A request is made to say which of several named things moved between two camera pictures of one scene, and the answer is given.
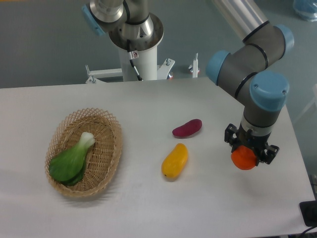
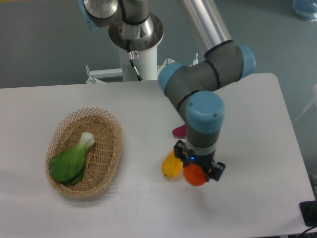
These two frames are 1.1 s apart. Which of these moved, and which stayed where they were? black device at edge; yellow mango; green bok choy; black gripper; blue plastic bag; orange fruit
Moved: black gripper; orange fruit
Stayed: yellow mango; green bok choy; blue plastic bag; black device at edge
